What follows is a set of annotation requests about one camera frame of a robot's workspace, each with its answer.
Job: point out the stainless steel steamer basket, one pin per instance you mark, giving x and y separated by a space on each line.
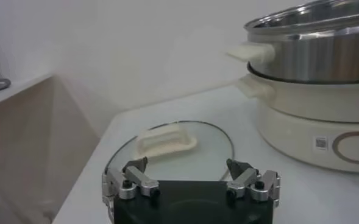
319 58

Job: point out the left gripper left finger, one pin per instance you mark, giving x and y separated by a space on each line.
139 179

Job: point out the cream electric cooker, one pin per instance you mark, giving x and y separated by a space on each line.
289 131

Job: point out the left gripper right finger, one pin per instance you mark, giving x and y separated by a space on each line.
243 181

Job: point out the white side desk with mouse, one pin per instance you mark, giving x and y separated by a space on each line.
30 137

